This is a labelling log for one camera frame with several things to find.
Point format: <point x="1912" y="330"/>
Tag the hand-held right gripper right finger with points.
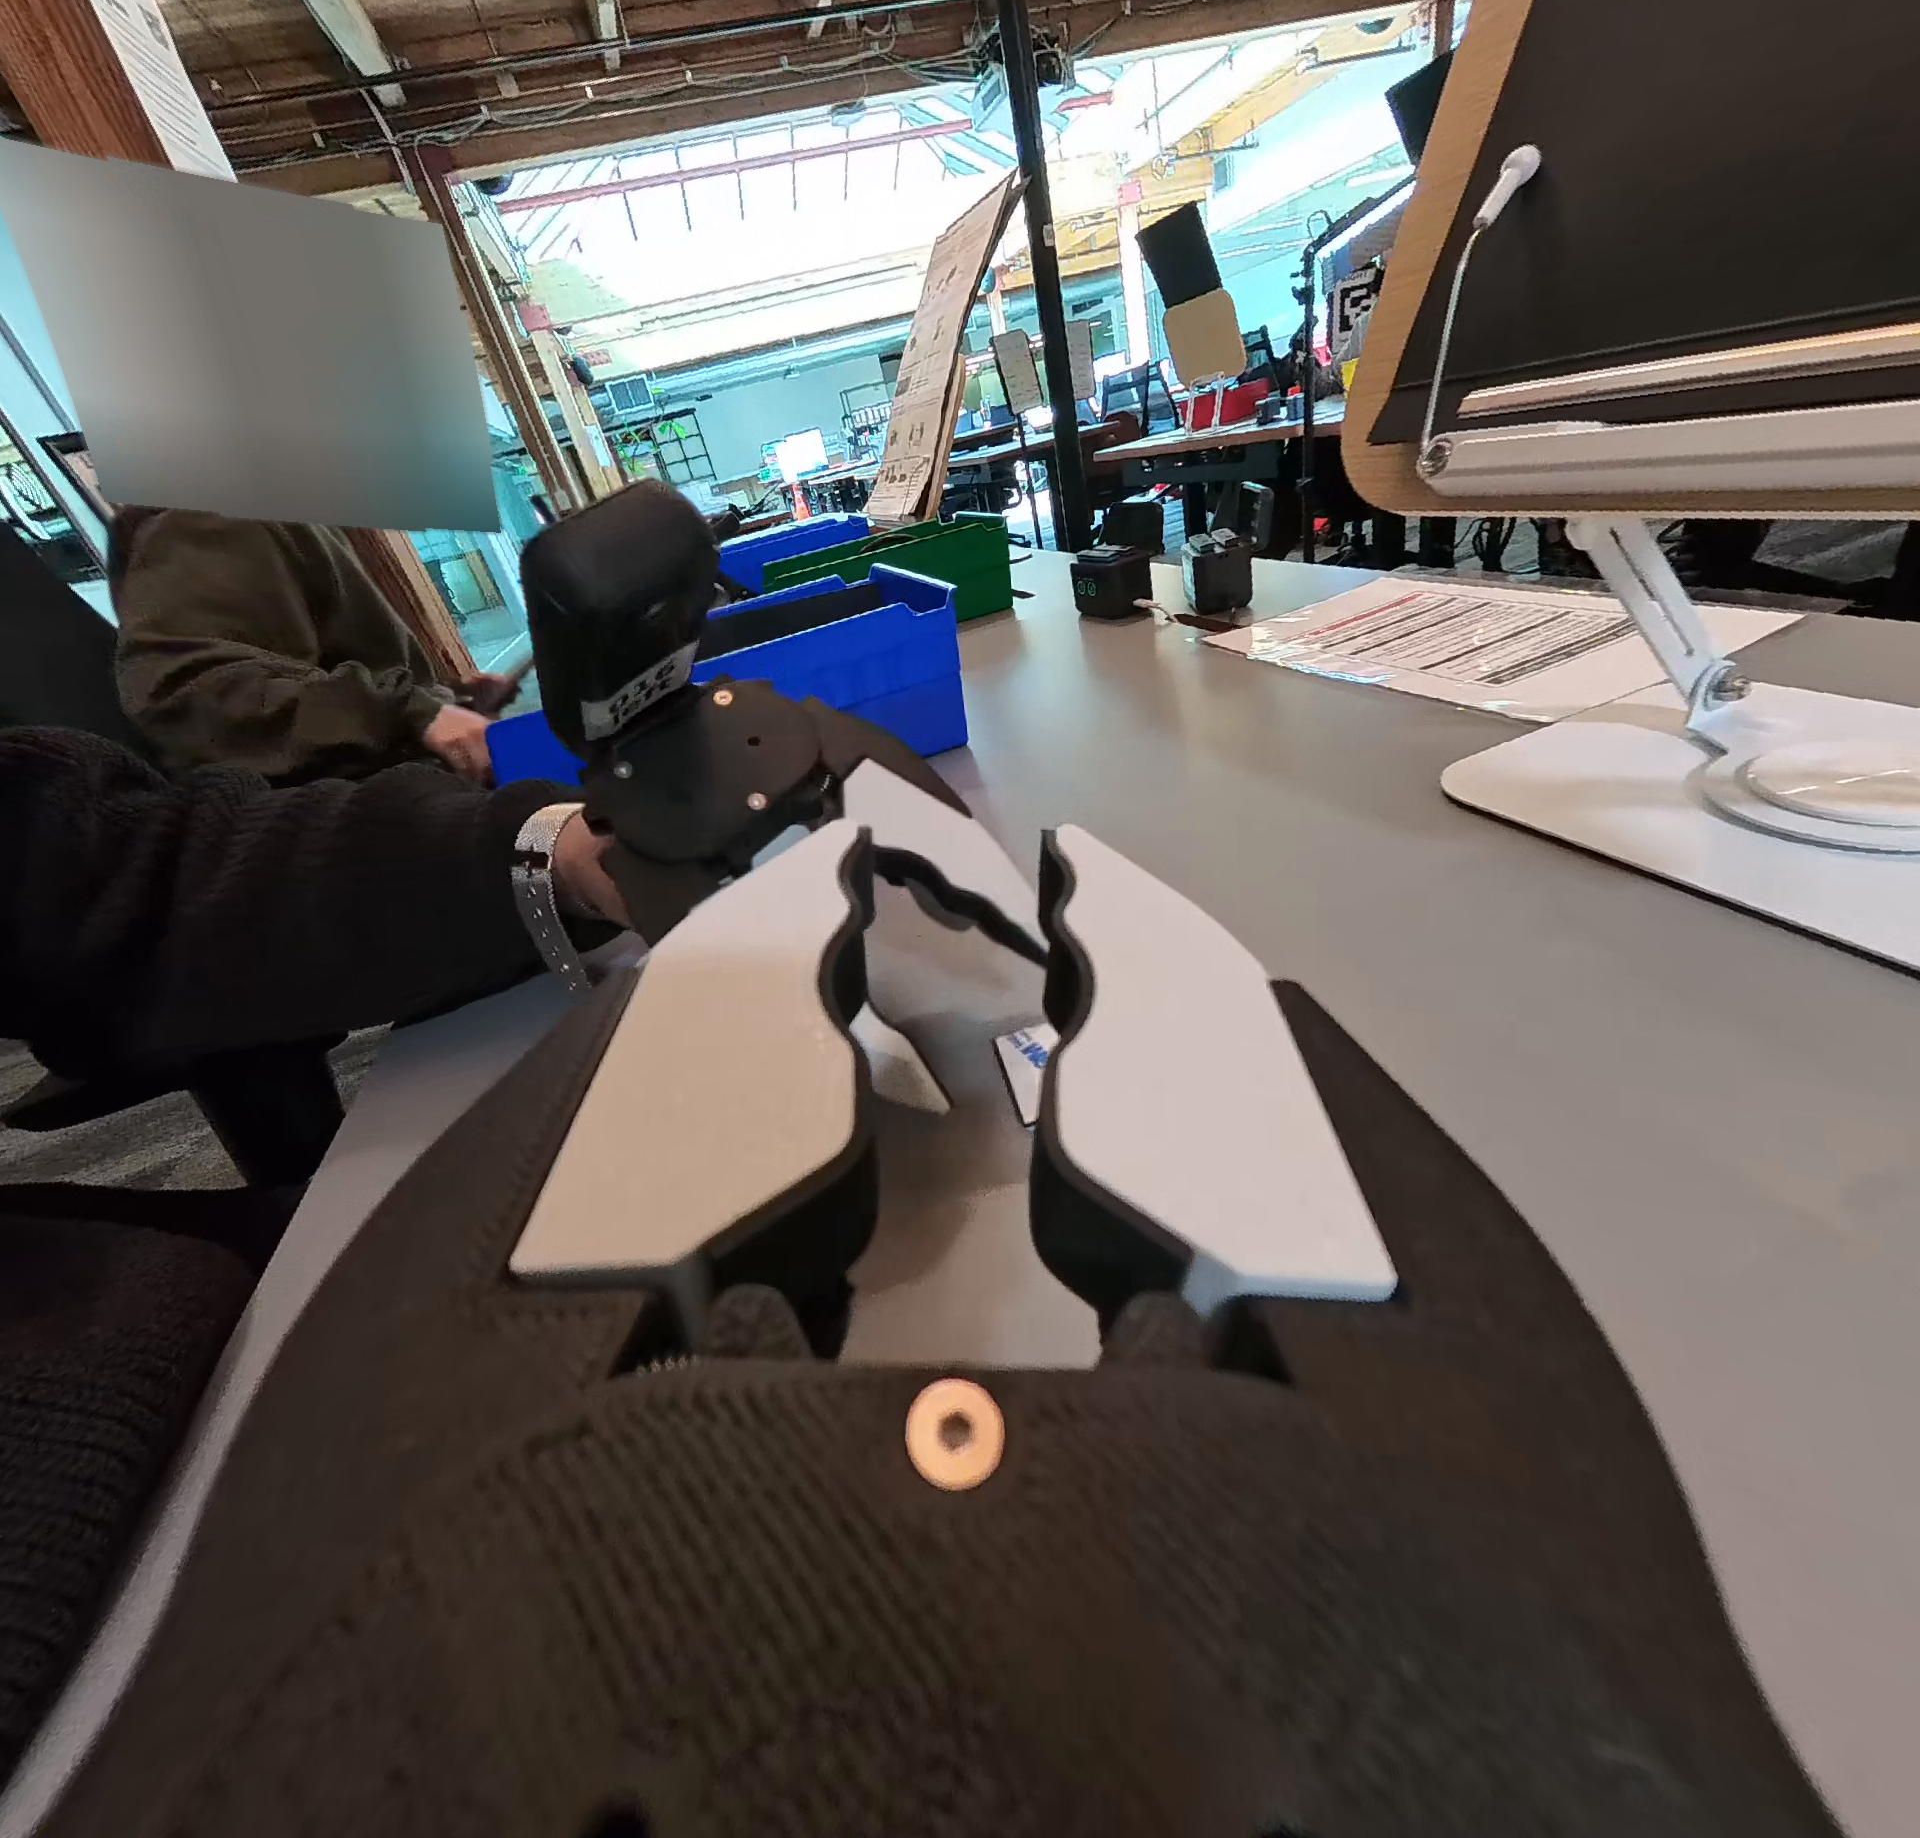
<point x="1201" y="1120"/>

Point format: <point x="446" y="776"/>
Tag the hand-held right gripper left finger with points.
<point x="707" y="1103"/>

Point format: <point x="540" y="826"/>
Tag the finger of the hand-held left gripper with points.
<point x="945" y="832"/>
<point x="899" y="1060"/>

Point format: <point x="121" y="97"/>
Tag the white packet blue print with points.
<point x="1026" y="1081"/>

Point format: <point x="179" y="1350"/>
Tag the person's left forearm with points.
<point x="302" y="880"/>

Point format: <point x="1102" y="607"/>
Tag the person's left hand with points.
<point x="595" y="880"/>

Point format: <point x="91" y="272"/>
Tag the blue plastic bin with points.
<point x="886" y="683"/>

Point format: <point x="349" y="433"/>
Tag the blue storage bin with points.
<point x="797" y="550"/>

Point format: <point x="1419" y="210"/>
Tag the green storage bin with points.
<point x="960" y="578"/>

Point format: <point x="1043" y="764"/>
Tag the black charger box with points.
<point x="1217" y="578"/>
<point x="1111" y="585"/>

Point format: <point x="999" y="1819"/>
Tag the cardboard sign board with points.
<point x="940" y="368"/>

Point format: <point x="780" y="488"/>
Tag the background wooden desk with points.
<point x="1201" y="444"/>

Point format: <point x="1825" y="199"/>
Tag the black pole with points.
<point x="1051" y="292"/>

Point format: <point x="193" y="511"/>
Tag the printed paper sheet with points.
<point x="1502" y="638"/>

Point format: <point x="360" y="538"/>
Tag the black and tan panel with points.
<point x="1191" y="292"/>

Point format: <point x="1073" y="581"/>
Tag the white paper notice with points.
<point x="141" y="52"/>

